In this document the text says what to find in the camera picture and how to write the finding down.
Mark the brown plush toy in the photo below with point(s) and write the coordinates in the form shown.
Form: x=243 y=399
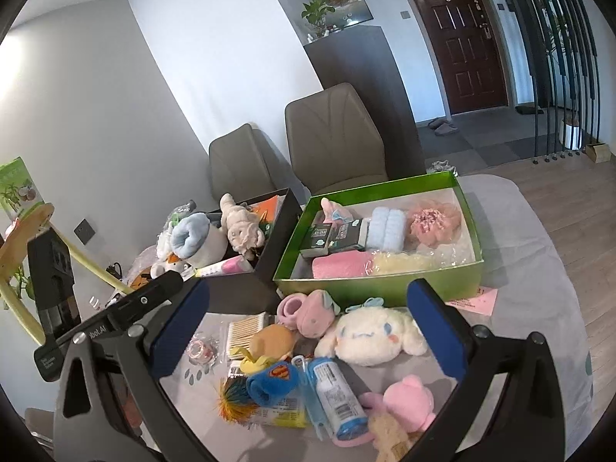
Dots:
x=390 y=439

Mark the orange round plush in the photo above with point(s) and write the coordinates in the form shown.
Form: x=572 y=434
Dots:
x=274 y=341

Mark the framed food picture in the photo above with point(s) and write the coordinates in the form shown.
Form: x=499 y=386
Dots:
x=347 y=13

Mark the black slat room divider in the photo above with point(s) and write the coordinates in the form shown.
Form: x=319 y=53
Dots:
x=562 y=59

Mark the round wooden side table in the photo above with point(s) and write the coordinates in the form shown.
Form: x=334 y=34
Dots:
x=15 y=252

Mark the dark grey cabinet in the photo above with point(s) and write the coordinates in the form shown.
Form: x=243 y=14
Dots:
x=361 y=57

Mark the green gift box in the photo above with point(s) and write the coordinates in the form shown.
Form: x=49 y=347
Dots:
x=453 y=270

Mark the pink tape roll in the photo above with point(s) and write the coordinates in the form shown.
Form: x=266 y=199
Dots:
x=201 y=351

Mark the beige bunny plush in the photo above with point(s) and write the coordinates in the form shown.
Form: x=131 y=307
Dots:
x=241 y=227

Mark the blue white bottle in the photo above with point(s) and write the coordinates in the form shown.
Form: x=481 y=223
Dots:
x=341 y=407

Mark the yellow packaged item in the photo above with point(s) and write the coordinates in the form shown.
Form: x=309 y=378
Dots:
x=289 y=413

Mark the white sneakers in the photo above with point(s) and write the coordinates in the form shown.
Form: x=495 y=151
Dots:
x=441 y=166

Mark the white cinnamoroll plush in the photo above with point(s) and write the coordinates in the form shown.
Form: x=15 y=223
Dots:
x=371 y=336

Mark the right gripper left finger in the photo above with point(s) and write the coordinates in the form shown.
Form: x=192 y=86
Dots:
x=89 y=423

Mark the black storage box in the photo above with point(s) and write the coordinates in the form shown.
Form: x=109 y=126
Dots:
x=249 y=287

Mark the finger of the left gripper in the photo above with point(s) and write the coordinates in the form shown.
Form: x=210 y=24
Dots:
x=131 y=308

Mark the cotton swab box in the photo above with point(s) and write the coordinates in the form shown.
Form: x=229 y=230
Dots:
x=241 y=331

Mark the potted green plant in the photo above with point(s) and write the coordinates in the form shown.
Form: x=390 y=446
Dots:
x=315 y=13

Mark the green carton box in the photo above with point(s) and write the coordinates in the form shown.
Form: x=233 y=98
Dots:
x=19 y=195

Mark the pink paper card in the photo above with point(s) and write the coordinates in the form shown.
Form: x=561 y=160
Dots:
x=482 y=303

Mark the pink plush toy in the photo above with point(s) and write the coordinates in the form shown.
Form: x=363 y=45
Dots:
x=409 y=401

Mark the pink folded cloth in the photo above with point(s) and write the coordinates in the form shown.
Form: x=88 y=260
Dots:
x=348 y=264

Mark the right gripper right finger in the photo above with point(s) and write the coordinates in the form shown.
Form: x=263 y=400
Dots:
x=528 y=423

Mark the grey dining chair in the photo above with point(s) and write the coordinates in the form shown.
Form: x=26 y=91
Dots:
x=246 y=164
x=333 y=142

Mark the pink strawberry slipper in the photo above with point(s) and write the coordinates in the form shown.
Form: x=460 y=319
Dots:
x=311 y=315

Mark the blue superman sock roll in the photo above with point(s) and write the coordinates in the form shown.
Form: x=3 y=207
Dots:
x=268 y=387

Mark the black tissue pack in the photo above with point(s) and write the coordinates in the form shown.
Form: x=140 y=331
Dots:
x=320 y=240
x=350 y=236

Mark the dark brown entrance door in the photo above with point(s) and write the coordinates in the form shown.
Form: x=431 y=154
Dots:
x=466 y=52

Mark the orange spiky rubber ball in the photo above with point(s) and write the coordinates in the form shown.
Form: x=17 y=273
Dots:
x=235 y=405

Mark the pink mesh bath puff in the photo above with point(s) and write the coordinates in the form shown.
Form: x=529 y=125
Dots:
x=432 y=223

